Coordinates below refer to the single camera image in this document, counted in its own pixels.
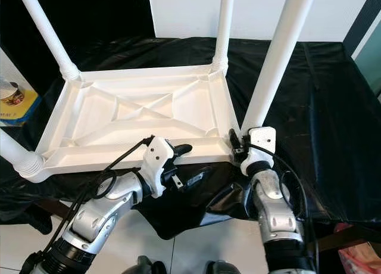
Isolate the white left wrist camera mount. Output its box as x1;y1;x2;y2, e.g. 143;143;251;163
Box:
142;136;178;198

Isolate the yellow and blue box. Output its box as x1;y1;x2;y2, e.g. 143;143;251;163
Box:
0;89;41;127

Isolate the black plastic table cover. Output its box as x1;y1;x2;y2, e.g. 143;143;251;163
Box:
0;36;381;239

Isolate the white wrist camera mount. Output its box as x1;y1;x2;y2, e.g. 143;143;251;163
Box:
142;136;178;198
241;126;277;176

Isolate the dark grey robot leg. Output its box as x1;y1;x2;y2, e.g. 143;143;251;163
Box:
205;261;242;274
136;257;167;274

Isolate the pink shopping bag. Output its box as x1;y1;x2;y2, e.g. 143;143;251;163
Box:
336;223;381;274

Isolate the dark grey robot left leg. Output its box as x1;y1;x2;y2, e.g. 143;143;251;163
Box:
136;257;167;274

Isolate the white plastic table leg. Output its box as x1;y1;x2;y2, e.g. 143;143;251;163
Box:
17;0;81;81
211;0;236;73
240;0;317;132
0;130;45;178

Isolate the dark grey robot right leg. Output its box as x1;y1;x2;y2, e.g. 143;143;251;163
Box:
205;261;242;274

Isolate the white plastic table top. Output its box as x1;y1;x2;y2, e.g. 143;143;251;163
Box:
36;63;245;182

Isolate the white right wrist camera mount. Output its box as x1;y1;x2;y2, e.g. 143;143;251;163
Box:
241;126;277;176

